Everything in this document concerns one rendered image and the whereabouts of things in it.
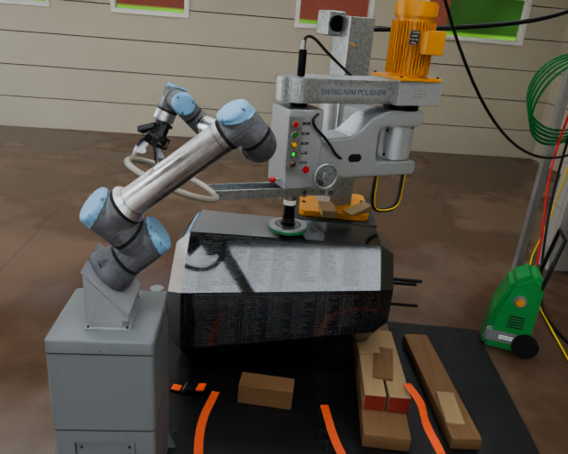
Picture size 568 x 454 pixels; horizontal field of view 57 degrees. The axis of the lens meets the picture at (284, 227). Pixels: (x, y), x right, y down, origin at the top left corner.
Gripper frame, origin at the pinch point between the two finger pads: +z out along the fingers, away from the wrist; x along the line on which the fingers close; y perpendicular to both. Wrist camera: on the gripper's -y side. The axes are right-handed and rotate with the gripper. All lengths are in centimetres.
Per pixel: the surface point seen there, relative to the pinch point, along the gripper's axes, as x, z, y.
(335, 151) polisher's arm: 83, -40, 45
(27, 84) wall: 335, 77, -636
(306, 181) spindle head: 74, -19, 41
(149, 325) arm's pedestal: -18, 51, 54
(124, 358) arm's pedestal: -28, 62, 58
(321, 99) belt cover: 63, -60, 35
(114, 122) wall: 430, 76, -527
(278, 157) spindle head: 64, -24, 24
